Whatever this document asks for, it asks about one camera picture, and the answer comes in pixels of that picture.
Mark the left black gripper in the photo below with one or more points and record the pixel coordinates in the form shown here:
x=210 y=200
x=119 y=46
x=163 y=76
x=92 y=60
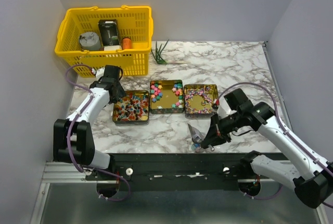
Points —
x=121 y=93

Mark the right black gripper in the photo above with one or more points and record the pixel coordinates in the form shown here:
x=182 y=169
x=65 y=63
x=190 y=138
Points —
x=216 y=134

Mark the silver metal scoop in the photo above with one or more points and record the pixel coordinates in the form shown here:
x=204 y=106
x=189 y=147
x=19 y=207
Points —
x=196 y=135

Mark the clear glass jar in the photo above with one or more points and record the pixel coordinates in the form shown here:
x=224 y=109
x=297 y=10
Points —
x=196 y=147

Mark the tin of dark lollipops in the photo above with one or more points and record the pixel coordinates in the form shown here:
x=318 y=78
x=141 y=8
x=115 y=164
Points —
x=133 y=109

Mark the tin of rainbow lollipops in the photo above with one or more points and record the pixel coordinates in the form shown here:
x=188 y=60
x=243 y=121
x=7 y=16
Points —
x=199 y=100

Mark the tin of star candies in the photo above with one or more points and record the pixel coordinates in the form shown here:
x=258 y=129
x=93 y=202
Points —
x=166 y=97

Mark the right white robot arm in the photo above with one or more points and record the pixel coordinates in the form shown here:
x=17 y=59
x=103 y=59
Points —
x=309 y=174

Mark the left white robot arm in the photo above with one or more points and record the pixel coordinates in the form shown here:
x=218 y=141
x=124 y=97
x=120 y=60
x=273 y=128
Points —
x=73 y=141

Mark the white box in basket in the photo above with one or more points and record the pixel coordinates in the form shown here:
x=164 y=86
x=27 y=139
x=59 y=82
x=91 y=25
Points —
x=113 y=48

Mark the orange bottle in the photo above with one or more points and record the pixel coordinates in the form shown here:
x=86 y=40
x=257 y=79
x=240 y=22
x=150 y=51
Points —
x=127 y=43

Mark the grey crumpled can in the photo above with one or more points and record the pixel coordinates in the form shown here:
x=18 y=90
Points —
x=89 y=41

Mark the yellow plastic shopping basket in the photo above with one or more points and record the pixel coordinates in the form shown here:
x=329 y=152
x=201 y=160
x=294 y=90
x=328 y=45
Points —
x=134 y=22

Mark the black carton box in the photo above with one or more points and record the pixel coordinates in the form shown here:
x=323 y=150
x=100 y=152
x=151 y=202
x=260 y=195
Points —
x=109 y=32

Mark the green onion sprig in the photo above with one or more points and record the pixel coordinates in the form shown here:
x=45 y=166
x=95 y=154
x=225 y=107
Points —
x=157 y=55

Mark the black mounting base rail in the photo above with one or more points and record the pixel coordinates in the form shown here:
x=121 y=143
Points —
x=182 y=172

